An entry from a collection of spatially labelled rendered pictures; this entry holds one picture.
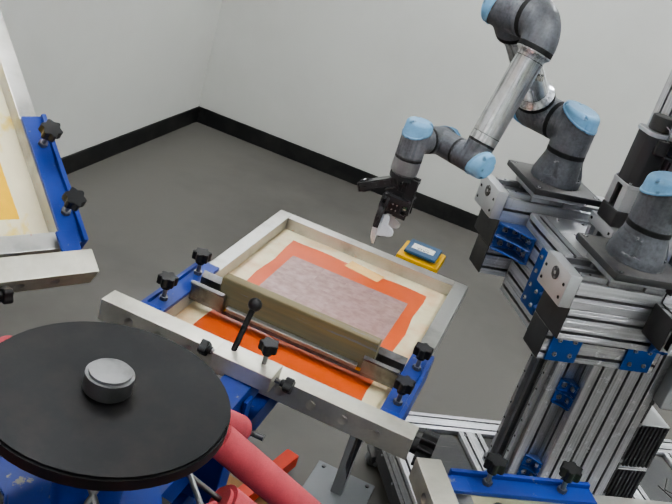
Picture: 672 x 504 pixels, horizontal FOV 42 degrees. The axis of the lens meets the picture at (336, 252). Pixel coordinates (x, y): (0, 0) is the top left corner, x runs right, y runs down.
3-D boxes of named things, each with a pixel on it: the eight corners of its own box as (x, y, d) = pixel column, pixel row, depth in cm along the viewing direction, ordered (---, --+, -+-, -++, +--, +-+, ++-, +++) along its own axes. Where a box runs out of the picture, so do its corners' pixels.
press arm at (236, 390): (231, 381, 172) (237, 360, 170) (258, 393, 171) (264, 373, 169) (189, 425, 157) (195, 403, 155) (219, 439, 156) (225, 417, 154)
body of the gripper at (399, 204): (403, 223, 237) (416, 183, 232) (374, 211, 239) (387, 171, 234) (410, 215, 244) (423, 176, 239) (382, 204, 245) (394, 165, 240)
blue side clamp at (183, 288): (196, 281, 214) (202, 256, 211) (214, 289, 213) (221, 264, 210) (131, 330, 187) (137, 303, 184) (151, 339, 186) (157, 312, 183)
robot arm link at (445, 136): (466, 163, 240) (440, 164, 232) (437, 147, 247) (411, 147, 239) (475, 137, 237) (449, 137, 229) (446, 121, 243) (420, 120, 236)
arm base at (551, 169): (565, 174, 271) (578, 145, 267) (587, 194, 258) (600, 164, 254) (523, 165, 267) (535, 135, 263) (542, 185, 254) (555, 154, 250)
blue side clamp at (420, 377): (405, 372, 203) (414, 347, 200) (425, 381, 202) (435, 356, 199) (367, 438, 176) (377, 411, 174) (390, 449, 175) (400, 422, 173)
